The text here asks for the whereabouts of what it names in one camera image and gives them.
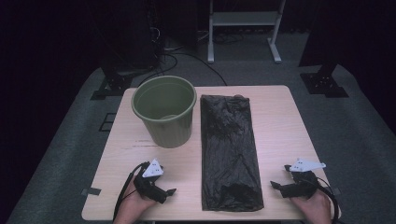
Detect black floor cables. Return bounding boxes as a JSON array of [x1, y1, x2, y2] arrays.
[[136, 27, 228, 88]]

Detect dark equipment cabinet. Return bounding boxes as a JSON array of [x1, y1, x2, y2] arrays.
[[101, 0, 163, 71]]

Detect white metal stand frame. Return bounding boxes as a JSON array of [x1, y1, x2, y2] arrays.
[[207, 0, 287, 64]]

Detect person's right hand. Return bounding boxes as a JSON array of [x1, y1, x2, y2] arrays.
[[290, 189, 332, 224]]

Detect right hand-held gripper black cable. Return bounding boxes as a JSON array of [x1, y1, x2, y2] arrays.
[[316, 176, 341, 224]]

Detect left hand-held gripper black cable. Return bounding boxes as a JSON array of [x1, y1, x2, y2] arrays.
[[112, 161, 150, 221]]

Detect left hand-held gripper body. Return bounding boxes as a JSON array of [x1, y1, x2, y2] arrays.
[[134, 159, 169, 205]]

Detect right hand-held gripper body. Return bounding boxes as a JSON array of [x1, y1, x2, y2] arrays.
[[279, 158, 327, 200]]

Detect black metal stand base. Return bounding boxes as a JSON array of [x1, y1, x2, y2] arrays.
[[90, 59, 134, 101], [299, 63, 349, 99]]

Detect green plastic trash bin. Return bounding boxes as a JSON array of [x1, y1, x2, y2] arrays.
[[131, 75, 198, 149]]

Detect black plastic garbage bag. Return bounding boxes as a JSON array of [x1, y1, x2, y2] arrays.
[[199, 93, 265, 213]]

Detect person's left hand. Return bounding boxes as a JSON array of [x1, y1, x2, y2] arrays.
[[113, 176, 157, 224]]

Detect hand-held gripper black cable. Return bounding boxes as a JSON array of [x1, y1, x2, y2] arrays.
[[112, 161, 150, 221], [316, 176, 341, 224]]

